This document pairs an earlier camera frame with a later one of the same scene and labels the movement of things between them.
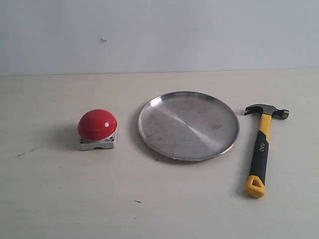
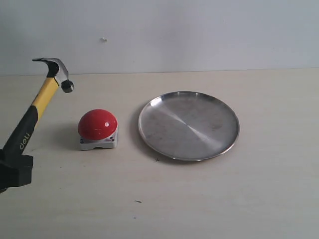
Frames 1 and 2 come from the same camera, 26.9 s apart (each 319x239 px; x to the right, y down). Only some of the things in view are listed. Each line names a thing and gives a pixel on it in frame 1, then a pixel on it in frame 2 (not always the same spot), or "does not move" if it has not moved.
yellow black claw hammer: (255, 186) -> (58, 74)
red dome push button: (97, 128) does not move
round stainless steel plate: (189, 126) does not move
